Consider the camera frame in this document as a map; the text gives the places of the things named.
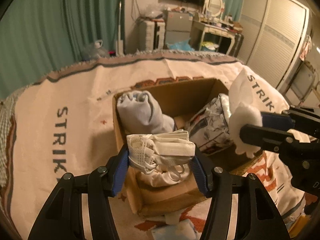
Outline green curtain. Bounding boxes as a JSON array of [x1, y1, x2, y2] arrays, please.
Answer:
[[1, 0, 124, 98]]

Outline grey cloth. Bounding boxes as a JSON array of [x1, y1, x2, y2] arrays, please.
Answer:
[[117, 90, 175, 134]]

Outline cream strike lucky blanket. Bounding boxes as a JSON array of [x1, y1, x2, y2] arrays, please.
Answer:
[[1, 50, 306, 239]]

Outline small grey fridge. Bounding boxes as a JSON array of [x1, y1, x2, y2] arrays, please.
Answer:
[[164, 10, 193, 49]]

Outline blue floral tissue pack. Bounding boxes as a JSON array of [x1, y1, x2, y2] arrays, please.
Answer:
[[151, 219, 201, 240]]

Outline cream cloth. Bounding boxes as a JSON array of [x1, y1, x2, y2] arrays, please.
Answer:
[[137, 164, 191, 187]]

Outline stack of white face masks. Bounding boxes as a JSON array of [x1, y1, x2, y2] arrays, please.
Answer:
[[126, 129, 195, 174]]

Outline cream dressing table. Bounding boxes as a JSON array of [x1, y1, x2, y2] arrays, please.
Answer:
[[189, 21, 244, 57]]

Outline clear water jug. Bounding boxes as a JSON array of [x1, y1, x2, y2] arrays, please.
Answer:
[[81, 40, 110, 61]]

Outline white cotton wad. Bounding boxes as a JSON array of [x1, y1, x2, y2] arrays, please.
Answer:
[[228, 102, 263, 159]]

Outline oval vanity mirror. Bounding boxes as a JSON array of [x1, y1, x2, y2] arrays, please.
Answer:
[[203, 0, 224, 17]]

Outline white storage drawers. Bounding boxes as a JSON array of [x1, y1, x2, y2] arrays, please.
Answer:
[[138, 20, 165, 51]]

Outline white sliding wardrobe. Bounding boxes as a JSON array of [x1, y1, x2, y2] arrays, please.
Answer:
[[238, 0, 310, 89]]

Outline brown cardboard box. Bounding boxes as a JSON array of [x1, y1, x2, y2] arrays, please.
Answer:
[[112, 77, 251, 217]]

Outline floral printed fabric bundle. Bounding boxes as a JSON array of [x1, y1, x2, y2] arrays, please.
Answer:
[[184, 93, 233, 154]]

